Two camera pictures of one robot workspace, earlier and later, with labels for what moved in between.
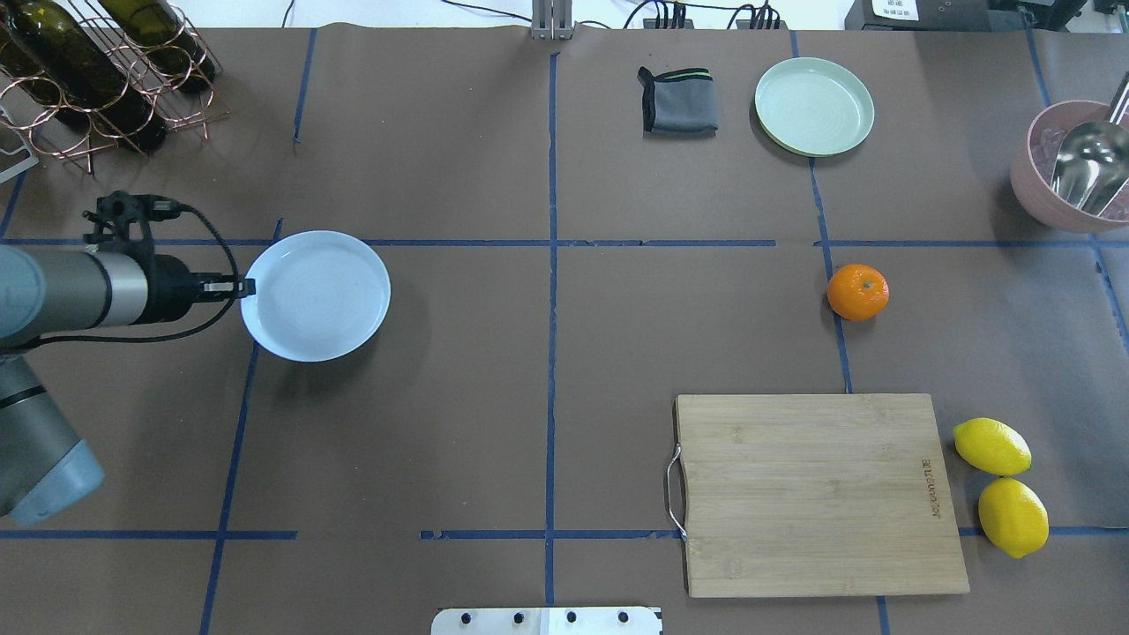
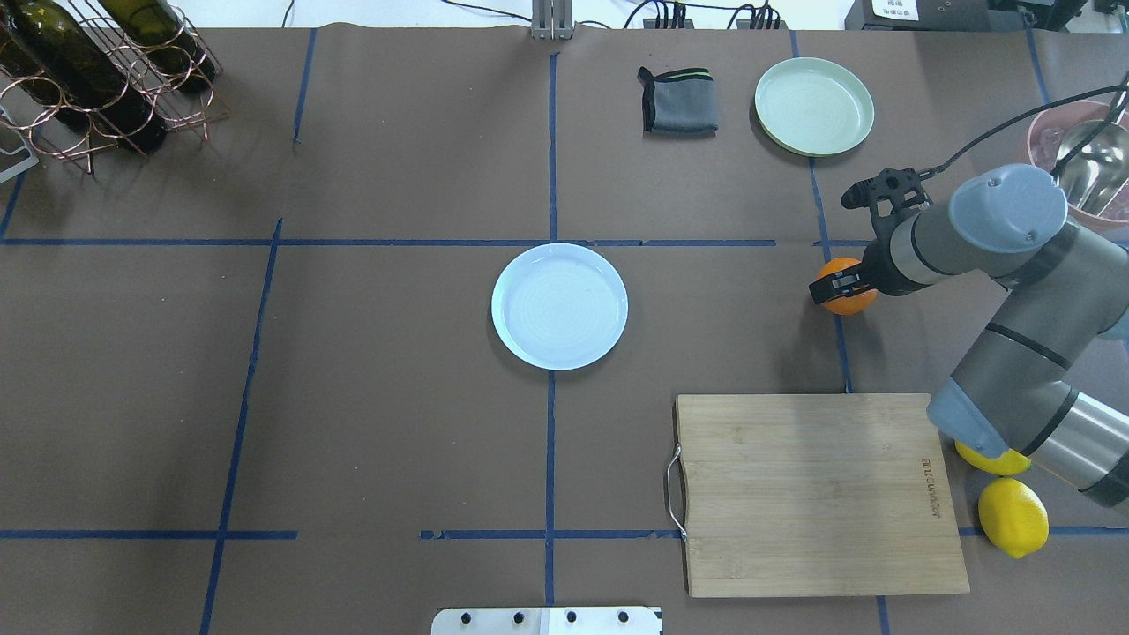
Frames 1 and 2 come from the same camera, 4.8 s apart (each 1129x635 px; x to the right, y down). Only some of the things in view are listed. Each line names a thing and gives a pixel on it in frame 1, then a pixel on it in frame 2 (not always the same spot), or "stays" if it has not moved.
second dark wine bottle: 161,38 stays
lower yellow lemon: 1014,516 stays
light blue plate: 320,296 to 560,306
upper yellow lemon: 991,446 stays
